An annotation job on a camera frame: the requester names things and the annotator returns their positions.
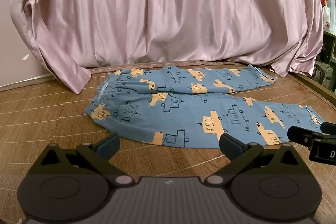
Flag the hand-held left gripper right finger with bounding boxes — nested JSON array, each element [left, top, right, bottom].
[[206, 133, 311, 185]]

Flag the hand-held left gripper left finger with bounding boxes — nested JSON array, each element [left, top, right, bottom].
[[28, 133, 134, 185]]

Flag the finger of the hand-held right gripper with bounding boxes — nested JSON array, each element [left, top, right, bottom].
[[321, 121, 336, 134], [287, 125, 319, 147]]

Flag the blue pants with orange print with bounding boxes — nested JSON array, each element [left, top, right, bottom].
[[84, 65, 325, 149]]

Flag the dark wheeled stand base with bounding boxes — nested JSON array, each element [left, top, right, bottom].
[[314, 30, 336, 88]]

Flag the white plastic bag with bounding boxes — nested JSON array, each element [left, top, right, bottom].
[[323, 0, 336, 36]]

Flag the pink satin curtain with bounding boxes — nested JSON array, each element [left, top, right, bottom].
[[9, 0, 324, 95]]

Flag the wooden bed frame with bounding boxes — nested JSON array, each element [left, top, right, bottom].
[[287, 70, 336, 99]]

